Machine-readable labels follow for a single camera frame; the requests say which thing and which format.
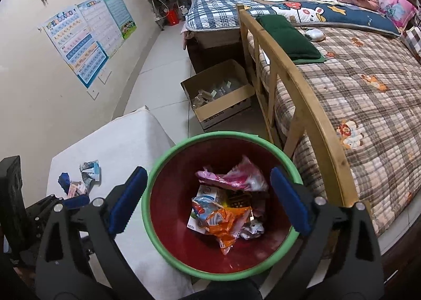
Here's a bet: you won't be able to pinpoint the red bucket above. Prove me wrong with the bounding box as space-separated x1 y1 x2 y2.
166 9 179 26

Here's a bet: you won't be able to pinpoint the white computer mouse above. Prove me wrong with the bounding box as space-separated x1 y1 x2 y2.
304 28 326 42

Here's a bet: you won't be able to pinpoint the blue snack wrapper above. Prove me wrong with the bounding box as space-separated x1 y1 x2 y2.
58 172 71 195

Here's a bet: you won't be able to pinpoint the wooden bed footboard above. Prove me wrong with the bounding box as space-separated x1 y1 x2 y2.
236 4 373 212

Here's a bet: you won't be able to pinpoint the pink plastic wrapper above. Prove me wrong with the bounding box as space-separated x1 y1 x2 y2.
196 156 268 192

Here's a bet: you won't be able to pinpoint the dark green cushion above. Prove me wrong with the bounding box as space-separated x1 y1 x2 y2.
256 14 326 65

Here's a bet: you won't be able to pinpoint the clear blue wrapper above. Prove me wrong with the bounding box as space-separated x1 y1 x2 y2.
79 160 101 188

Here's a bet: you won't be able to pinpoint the orange snack bag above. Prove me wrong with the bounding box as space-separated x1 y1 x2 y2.
192 195 252 255

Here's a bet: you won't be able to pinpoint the educational wall posters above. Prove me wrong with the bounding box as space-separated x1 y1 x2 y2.
42 0 137 88

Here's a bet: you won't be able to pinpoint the navy cartoon blanket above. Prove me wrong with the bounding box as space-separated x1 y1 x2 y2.
244 0 400 37

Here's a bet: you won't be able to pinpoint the blue plaid bedspread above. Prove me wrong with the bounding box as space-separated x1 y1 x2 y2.
185 0 275 32

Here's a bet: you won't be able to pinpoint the pink floral pillow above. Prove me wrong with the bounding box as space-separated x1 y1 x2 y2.
378 0 417 32

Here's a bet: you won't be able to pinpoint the brown cardboard box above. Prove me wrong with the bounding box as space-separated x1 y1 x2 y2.
181 60 255 130

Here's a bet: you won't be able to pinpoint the red bin with green rim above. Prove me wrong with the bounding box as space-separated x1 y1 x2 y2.
141 131 302 282

